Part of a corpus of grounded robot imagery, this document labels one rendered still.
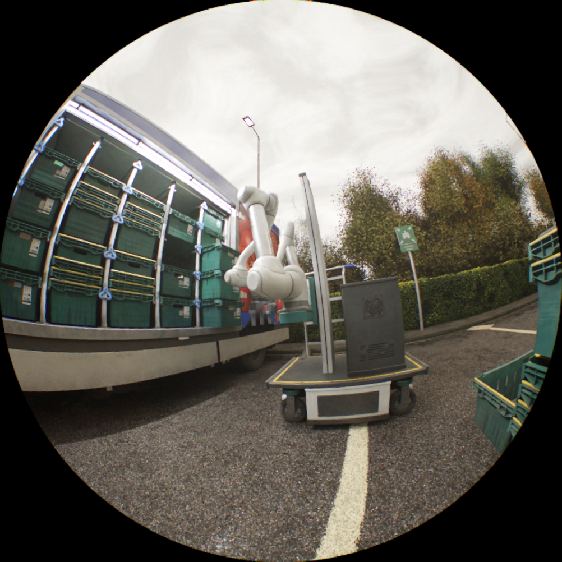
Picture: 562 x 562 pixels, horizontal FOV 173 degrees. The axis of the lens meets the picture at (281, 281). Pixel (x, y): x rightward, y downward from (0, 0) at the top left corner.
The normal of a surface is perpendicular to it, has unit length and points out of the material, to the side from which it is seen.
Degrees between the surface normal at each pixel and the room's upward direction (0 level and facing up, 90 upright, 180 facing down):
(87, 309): 92
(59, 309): 98
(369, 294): 90
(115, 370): 90
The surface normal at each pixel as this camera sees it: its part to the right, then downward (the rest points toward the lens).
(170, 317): 0.92, -0.02
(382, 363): -0.32, -0.16
